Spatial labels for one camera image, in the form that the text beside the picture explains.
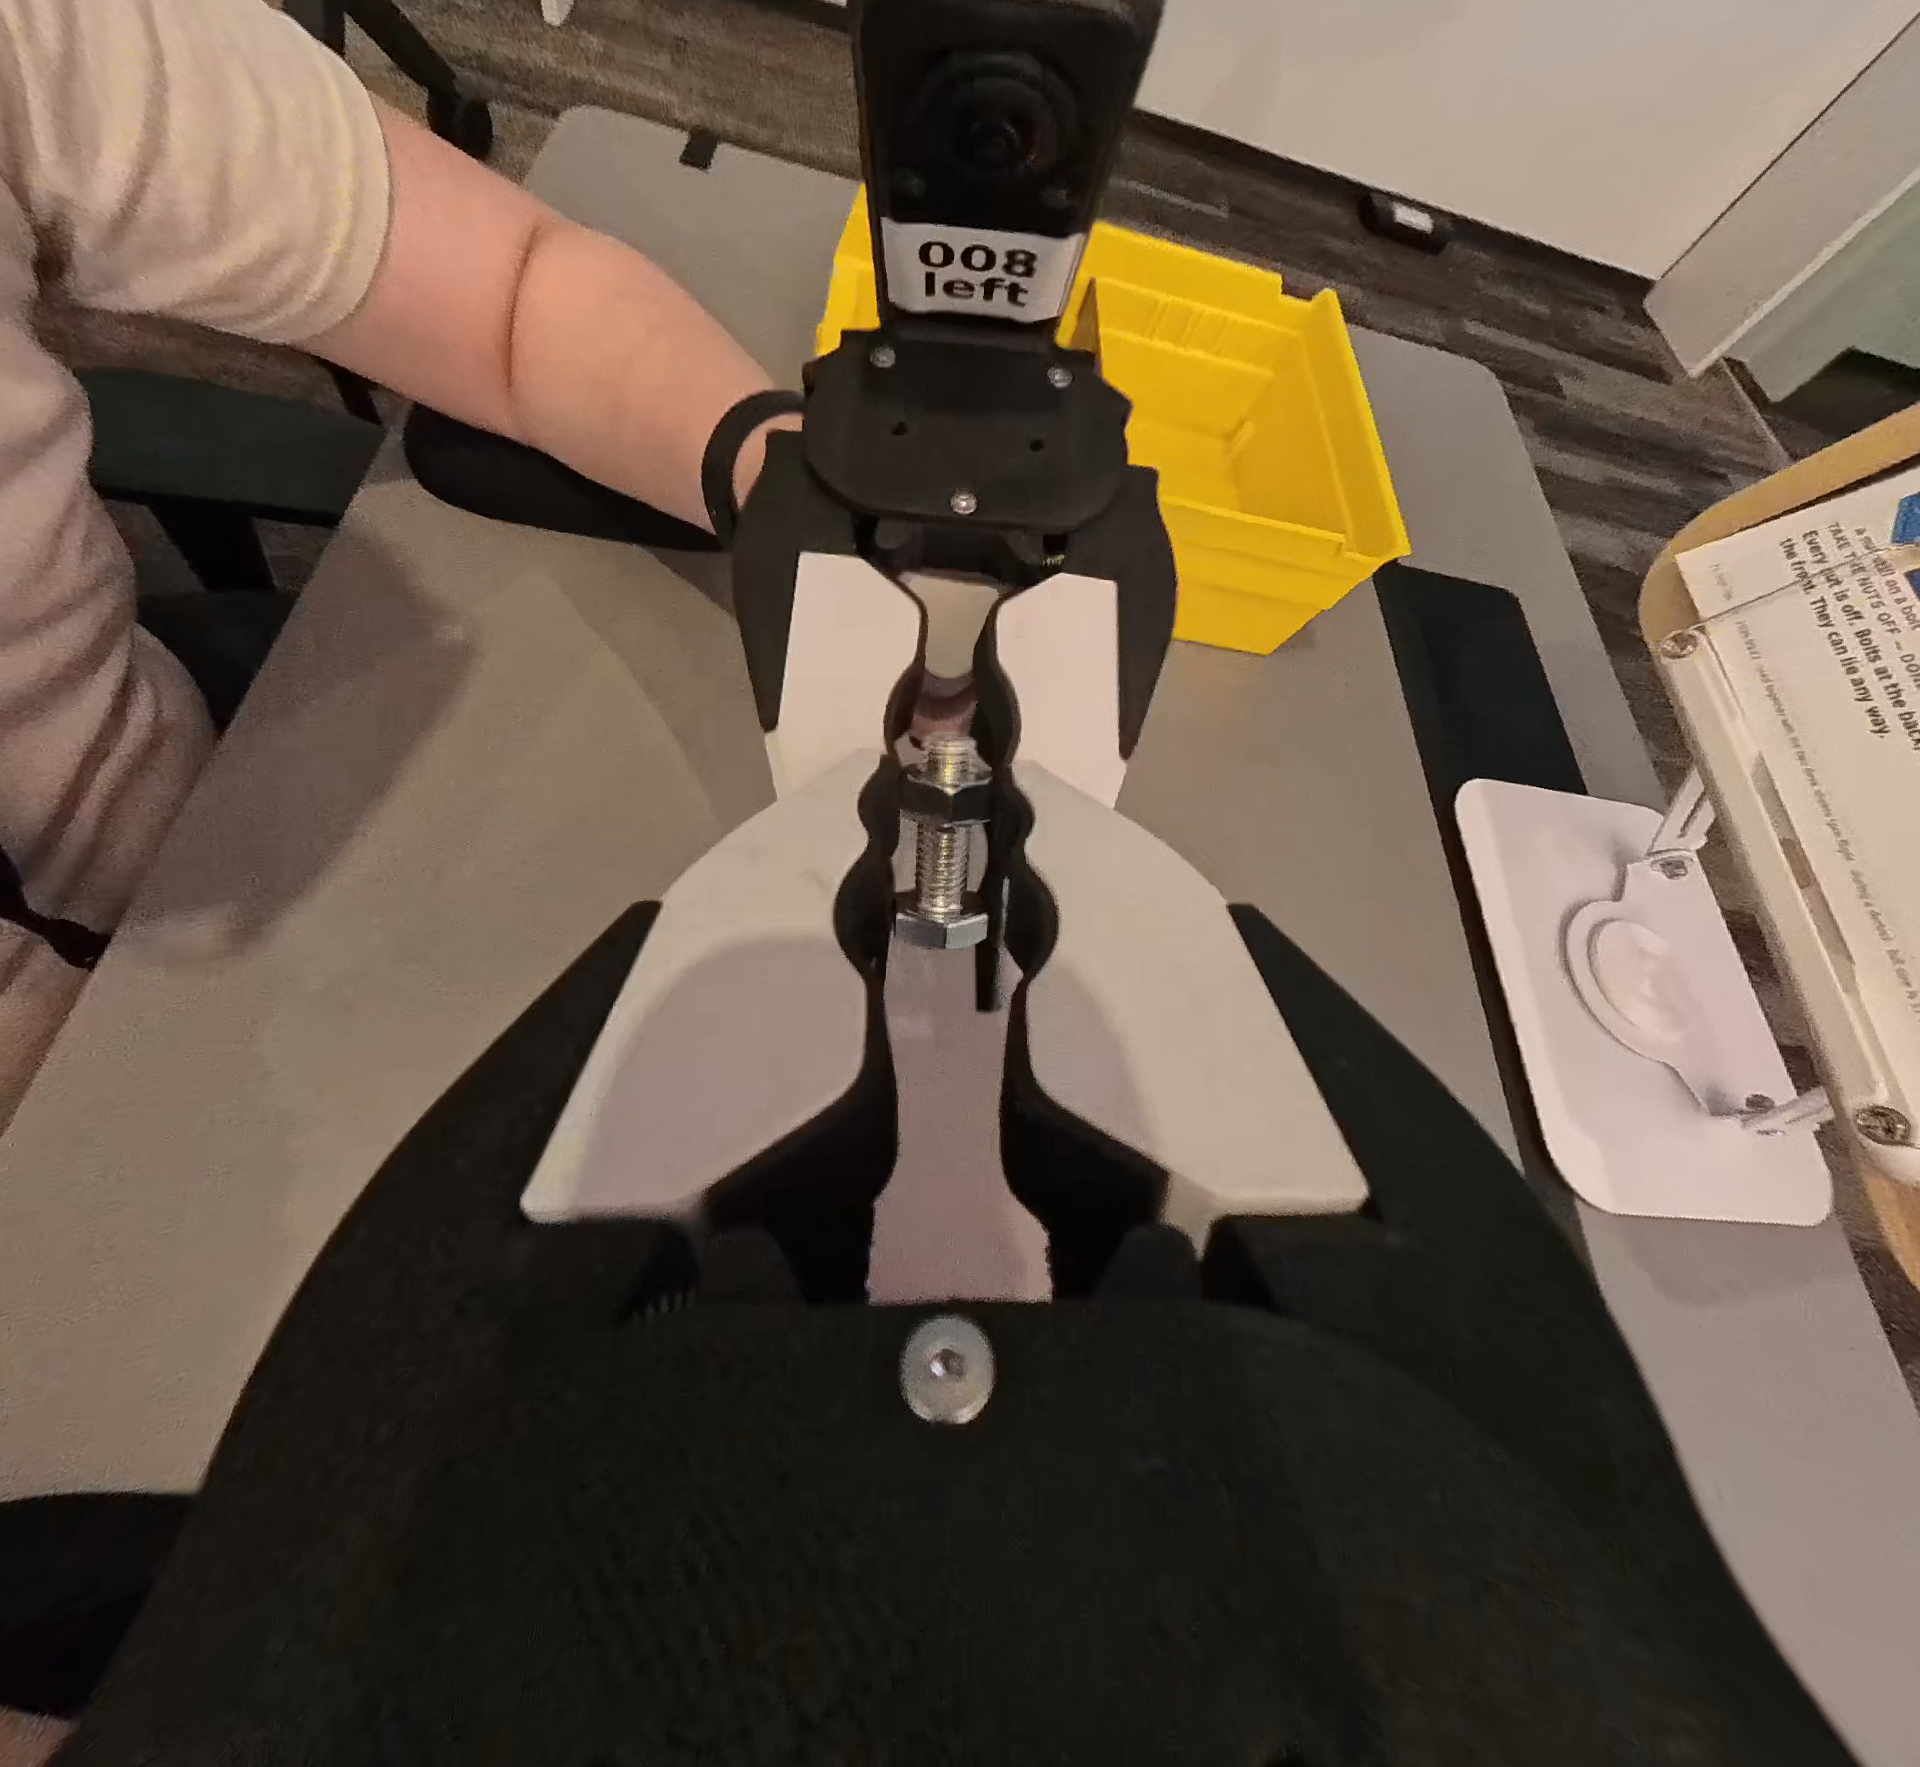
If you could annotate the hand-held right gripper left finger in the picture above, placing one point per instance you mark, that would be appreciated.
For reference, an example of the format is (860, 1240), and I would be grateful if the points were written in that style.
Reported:
(704, 1032)

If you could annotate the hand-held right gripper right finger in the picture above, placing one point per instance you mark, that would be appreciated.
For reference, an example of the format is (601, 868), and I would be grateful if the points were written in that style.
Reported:
(1185, 1032)

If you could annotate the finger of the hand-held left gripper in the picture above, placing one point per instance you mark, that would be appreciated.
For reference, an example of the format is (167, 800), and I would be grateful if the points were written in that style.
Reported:
(833, 672)
(1073, 688)

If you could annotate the silver hex bolt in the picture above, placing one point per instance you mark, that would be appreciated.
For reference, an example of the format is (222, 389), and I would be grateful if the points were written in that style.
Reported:
(941, 868)

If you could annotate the yellow plastic bin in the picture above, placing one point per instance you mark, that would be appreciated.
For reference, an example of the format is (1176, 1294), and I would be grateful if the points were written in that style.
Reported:
(1261, 447)

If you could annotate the white stand base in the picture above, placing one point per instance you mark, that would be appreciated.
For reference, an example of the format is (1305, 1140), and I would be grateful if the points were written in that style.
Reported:
(1515, 1048)

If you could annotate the small black floor box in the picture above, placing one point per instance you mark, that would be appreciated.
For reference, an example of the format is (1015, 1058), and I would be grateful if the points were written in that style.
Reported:
(1405, 221)

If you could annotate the wooden display board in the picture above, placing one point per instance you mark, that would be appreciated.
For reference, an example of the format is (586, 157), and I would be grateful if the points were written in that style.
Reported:
(1665, 599)

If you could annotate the dark office chair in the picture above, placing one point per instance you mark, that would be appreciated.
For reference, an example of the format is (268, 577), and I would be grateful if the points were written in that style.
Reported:
(225, 463)

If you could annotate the printed instruction sheet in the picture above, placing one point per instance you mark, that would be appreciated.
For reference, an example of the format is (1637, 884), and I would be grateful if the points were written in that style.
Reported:
(1815, 688)

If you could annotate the black chair base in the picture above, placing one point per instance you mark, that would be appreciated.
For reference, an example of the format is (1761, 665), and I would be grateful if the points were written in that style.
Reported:
(361, 13)

